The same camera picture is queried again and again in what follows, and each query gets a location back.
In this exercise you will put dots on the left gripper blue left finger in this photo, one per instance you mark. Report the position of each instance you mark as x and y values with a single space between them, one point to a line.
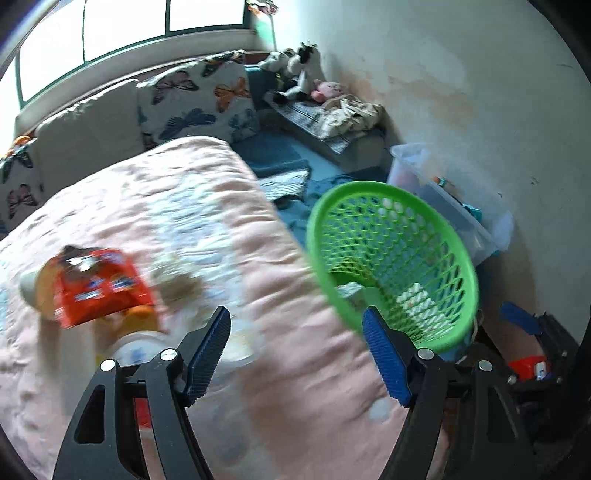
203 349

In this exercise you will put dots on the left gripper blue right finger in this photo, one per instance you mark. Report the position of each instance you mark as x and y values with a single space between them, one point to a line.
387 347

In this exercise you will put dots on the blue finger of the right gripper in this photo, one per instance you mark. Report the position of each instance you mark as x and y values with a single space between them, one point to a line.
519 317

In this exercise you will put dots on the yogurt cup strawberry lid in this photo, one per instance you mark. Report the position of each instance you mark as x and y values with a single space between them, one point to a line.
244 346

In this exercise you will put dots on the orange peel piece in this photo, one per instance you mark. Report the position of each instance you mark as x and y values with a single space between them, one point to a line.
134 318

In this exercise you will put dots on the red brown snack wrapper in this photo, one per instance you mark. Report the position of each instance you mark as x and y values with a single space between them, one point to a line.
91 283

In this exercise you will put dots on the white paper cup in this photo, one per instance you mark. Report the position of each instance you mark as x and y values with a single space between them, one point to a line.
37 290

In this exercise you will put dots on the pink towel blanket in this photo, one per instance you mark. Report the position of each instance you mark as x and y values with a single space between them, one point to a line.
311 392

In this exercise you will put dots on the clear plastic storage bin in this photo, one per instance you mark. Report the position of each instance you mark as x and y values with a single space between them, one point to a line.
481 220

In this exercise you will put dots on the green mesh plastic basket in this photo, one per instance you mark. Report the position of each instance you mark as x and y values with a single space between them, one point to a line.
409 261

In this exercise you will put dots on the crumpled beige cloth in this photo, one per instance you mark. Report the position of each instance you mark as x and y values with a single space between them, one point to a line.
347 114

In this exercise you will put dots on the left butterfly cushion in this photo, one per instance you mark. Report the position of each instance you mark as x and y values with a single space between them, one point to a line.
22 190

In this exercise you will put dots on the butterfly cushion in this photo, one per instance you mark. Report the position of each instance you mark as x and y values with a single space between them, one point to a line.
22 190
210 96

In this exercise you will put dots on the checkered bench cushion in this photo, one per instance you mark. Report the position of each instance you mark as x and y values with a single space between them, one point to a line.
304 114

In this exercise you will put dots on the grey middle cushion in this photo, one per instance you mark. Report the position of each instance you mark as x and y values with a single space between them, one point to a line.
88 137

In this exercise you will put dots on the right butterfly cushion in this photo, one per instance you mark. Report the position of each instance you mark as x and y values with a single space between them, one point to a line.
210 96

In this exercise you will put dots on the pink plush toy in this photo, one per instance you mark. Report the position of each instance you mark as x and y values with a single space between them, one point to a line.
324 91

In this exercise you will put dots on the cow plush toy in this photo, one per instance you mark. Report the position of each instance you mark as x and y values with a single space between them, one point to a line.
306 66

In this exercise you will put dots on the grey white plush toy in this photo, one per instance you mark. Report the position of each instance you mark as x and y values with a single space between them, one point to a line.
276 61

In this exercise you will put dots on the green framed window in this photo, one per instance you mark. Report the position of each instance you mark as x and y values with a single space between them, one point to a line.
75 34

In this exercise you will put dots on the colourful pinwheel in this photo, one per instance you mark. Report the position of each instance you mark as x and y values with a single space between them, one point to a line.
261 15

